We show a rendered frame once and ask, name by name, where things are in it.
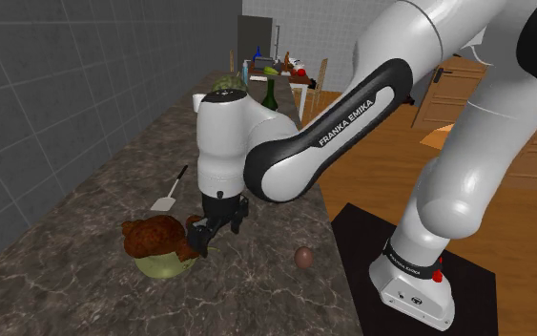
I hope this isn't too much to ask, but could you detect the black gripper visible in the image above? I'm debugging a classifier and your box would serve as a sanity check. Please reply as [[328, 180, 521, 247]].
[[185, 192, 250, 260]]

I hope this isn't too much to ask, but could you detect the brown furry toy figure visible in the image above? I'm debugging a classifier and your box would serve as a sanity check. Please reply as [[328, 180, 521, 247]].
[[120, 214, 203, 263]]

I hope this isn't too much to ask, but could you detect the green bowl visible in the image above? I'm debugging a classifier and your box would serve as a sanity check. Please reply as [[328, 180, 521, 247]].
[[133, 250, 199, 281]]

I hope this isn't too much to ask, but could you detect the brown egg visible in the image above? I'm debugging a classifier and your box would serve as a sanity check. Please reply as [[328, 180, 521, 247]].
[[294, 246, 314, 270]]

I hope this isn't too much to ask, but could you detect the dark green bottle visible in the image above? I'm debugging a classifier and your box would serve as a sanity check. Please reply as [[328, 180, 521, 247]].
[[260, 77, 279, 112]]

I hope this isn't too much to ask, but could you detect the black robot stand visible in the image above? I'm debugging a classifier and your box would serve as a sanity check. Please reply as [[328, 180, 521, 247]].
[[330, 201, 500, 336]]

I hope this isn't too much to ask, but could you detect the white table with items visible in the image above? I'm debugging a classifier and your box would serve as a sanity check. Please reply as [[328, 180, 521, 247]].
[[241, 46, 318, 123]]

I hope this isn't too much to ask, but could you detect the wooden chair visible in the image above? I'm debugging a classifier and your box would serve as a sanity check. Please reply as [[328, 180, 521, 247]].
[[295, 57, 330, 117]]

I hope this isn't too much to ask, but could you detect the dark grey refrigerator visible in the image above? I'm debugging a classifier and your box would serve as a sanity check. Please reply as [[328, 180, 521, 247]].
[[237, 14, 274, 72]]

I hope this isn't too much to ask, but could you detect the cardboard box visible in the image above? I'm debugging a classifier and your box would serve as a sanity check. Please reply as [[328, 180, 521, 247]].
[[419, 122, 456, 152]]

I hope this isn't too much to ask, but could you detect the wooden door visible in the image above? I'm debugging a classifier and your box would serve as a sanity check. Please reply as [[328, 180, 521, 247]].
[[410, 54, 488, 133]]

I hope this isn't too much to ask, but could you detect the white spatula with black handle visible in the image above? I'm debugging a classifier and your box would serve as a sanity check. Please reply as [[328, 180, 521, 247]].
[[150, 164, 189, 213]]

